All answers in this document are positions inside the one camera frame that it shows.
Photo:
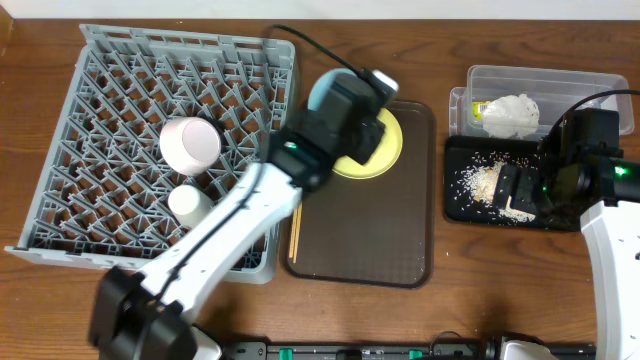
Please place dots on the grey plastic dish rack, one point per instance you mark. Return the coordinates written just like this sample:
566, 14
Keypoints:
101, 199

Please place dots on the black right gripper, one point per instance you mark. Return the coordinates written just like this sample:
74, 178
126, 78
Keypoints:
521, 199

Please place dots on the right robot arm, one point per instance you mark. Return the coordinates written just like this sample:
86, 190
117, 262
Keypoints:
599, 196

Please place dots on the white cup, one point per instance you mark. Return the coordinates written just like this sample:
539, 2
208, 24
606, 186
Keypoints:
189, 205

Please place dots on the light blue bowl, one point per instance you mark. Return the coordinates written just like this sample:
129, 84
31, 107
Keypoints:
322, 86

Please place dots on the brown serving tray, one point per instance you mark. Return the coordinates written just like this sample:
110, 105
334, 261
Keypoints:
377, 231

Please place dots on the spilled rice food waste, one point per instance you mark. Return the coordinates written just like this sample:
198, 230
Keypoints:
473, 188

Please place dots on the right wooden chopstick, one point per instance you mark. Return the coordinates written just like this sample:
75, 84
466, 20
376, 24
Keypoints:
297, 232

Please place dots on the yellow plate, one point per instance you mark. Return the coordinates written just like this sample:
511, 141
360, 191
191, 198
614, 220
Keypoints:
383, 158

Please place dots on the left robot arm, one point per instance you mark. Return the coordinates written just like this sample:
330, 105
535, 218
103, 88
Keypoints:
151, 314

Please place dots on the white paper napkin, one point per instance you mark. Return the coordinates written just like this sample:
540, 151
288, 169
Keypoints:
511, 116

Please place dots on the clear plastic bin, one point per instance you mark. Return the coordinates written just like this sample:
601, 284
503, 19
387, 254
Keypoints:
554, 91

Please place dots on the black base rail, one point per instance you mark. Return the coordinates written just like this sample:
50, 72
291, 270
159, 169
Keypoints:
446, 345

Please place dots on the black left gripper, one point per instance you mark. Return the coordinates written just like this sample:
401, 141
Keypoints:
370, 138

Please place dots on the black waste tray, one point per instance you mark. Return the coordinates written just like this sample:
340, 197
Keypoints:
456, 146

